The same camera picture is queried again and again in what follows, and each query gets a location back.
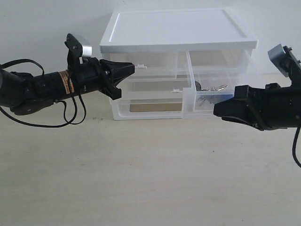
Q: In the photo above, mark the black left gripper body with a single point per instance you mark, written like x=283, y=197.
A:
x=89, y=74

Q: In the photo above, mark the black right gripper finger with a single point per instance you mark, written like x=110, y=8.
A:
x=237, y=112
x=241, y=92

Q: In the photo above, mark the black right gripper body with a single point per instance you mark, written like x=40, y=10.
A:
x=271, y=108

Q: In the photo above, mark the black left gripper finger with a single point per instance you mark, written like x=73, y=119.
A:
x=117, y=71
x=109, y=88

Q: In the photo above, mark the key bunch with blue tag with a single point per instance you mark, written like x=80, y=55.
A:
x=212, y=98

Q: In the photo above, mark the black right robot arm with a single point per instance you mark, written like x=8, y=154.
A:
x=296, y=106

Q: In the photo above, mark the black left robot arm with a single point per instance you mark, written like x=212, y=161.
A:
x=25, y=94

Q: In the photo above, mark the white plastic drawer cabinet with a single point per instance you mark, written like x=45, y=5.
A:
x=179, y=31

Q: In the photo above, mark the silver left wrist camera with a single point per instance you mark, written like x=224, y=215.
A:
x=77, y=47

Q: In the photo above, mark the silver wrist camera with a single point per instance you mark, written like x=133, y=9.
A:
x=77, y=47
x=285, y=61

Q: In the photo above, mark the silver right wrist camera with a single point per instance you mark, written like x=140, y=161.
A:
x=285, y=61

